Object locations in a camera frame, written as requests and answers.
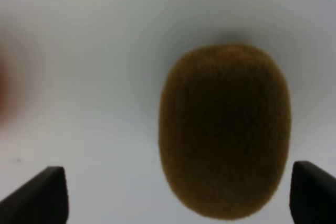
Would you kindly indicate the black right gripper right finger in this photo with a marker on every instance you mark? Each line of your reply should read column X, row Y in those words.
column 312, row 194

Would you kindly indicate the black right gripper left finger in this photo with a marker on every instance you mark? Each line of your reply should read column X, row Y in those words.
column 43, row 199

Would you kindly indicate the orange tangerine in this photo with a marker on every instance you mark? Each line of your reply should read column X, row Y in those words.
column 7, row 91

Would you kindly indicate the brown kiwi fruit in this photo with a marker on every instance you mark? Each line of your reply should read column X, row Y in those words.
column 224, row 130

